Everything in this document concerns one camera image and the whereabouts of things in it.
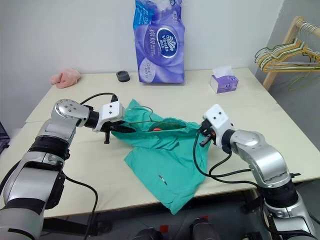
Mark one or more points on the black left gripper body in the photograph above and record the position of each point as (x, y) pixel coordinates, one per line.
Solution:
(110, 127)

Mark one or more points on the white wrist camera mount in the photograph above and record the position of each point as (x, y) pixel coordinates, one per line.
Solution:
(110, 111)
(218, 117)

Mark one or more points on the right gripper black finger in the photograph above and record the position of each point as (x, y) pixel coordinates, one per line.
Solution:
(206, 140)

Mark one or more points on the dark rounded shape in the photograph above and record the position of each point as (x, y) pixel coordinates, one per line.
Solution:
(148, 235)

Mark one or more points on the pink cloth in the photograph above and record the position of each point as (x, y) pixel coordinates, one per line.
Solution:
(65, 78)

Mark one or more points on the large purple tissue pack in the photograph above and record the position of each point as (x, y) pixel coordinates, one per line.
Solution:
(160, 50)

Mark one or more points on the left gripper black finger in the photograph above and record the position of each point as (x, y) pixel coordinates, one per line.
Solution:
(107, 137)
(125, 129)

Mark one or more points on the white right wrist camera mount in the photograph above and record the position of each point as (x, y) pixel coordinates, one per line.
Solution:
(218, 117)

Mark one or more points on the green shorts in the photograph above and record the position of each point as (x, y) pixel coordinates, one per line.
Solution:
(170, 170)

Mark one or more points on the purple tissue box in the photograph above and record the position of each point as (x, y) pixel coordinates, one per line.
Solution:
(225, 83)

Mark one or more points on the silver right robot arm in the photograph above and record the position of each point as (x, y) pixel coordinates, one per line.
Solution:
(252, 140)

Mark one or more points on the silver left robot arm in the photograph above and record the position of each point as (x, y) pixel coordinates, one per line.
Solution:
(62, 110)

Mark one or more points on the small orange red object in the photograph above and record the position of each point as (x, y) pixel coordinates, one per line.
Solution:
(157, 129)

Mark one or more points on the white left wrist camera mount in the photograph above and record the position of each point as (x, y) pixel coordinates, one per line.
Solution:
(110, 111)

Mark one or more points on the wooden clothes rack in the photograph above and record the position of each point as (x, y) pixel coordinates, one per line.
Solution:
(282, 52)

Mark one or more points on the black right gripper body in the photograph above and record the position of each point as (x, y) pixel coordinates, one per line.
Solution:
(207, 128)

